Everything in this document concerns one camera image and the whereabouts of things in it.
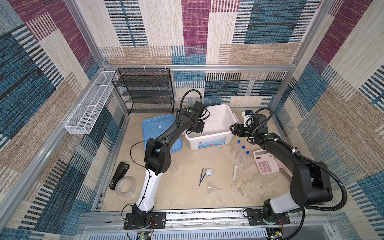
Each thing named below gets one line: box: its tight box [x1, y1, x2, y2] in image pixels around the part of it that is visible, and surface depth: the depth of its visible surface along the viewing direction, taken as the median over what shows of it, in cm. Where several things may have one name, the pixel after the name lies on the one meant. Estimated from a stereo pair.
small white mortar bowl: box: [205, 168, 214, 177], surface depth 89 cm
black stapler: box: [108, 161, 130, 191], surface depth 88 cm
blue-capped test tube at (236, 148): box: [231, 140, 241, 158], surface depth 91 cm
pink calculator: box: [253, 148, 280, 175], surface depth 91 cm
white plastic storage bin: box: [185, 104, 240, 151], surface depth 98 cm
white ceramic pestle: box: [233, 164, 238, 181], surface depth 90 cm
